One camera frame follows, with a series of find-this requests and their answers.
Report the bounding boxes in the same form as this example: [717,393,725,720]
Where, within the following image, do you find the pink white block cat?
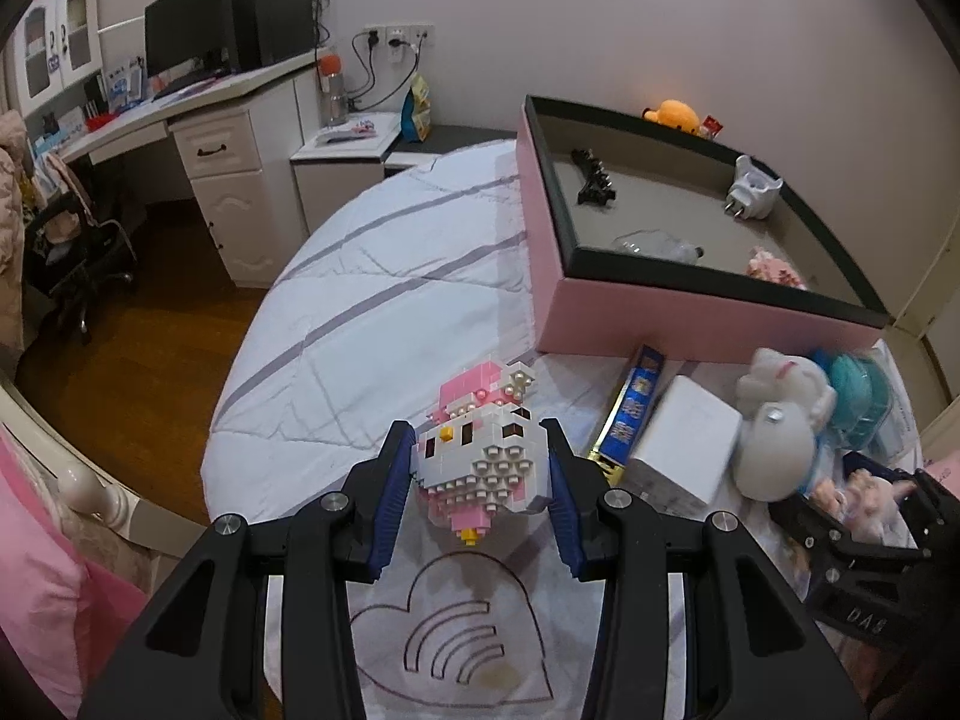
[411,361,560,547]

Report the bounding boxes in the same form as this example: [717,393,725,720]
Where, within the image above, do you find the black hair clip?
[570,148,618,206]

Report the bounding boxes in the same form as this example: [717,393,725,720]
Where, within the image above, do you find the white wall outlet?
[365,22,435,50]

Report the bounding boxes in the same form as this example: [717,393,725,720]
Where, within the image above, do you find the blue white box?
[107,58,145,107]

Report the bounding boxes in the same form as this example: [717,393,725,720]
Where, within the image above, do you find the white cartoon figure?
[735,349,838,502]

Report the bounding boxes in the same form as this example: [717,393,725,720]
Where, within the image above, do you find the clear glass bottle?
[611,231,707,266]

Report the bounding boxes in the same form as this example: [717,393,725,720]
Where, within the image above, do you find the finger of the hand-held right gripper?
[772,497,932,595]
[891,467,960,550]

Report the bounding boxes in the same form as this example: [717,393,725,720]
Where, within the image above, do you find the white bed frame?
[0,367,163,542]

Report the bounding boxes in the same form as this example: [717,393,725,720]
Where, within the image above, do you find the white plug night light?
[724,155,784,223]

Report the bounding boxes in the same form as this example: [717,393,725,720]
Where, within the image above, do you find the black low cabinet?
[382,124,520,175]

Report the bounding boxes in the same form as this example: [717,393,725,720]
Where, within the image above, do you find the orange cap water bottle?
[316,52,350,129]

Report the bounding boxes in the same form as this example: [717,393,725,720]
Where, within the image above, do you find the black computer tower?
[229,0,317,73]

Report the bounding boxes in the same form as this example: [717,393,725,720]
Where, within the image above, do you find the pink blanket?
[0,427,151,720]

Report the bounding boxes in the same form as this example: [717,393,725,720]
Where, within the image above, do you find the clear plastic case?
[847,388,920,460]

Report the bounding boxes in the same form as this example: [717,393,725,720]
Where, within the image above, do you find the pink block model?
[745,247,810,292]

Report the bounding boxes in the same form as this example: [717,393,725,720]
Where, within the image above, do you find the small white box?
[622,375,744,508]

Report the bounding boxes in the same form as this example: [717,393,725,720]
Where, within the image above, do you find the white bedside cabinet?
[290,111,403,238]

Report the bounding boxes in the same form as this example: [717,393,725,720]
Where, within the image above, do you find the pink padded jacket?
[0,109,35,302]

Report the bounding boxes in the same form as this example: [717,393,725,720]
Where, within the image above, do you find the blue gold long box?
[587,345,669,482]

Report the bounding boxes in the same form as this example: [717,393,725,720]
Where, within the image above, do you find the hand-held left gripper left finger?
[79,420,417,720]

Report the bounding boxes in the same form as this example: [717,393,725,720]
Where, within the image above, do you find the pink packet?
[315,116,377,146]

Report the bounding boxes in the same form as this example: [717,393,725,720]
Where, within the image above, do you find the white wall cabinet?
[21,0,104,101]

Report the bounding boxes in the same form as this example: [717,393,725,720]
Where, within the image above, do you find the blue yellow snack bag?
[397,75,435,143]

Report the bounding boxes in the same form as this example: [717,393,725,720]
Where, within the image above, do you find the black office chair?
[22,199,140,347]

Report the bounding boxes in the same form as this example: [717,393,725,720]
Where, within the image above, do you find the black power cable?
[348,31,421,112]

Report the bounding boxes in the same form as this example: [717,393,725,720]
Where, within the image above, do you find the pink doll figurine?
[836,465,920,542]

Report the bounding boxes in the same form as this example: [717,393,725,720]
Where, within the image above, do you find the pink cardboard box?
[516,95,893,371]

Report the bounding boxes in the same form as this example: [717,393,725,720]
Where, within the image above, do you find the teal round container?
[825,351,894,440]

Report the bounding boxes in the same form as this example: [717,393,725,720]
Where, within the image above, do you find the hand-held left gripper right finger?
[540,418,863,720]

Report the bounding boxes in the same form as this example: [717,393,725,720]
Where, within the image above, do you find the white desk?
[30,49,332,290]

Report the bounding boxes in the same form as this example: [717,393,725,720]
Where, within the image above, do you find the black computer monitor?
[142,0,234,80]

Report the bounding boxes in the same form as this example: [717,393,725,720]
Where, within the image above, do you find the black keyboard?
[150,69,230,102]

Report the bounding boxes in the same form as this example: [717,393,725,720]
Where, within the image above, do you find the orange octopus plush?
[641,99,703,133]

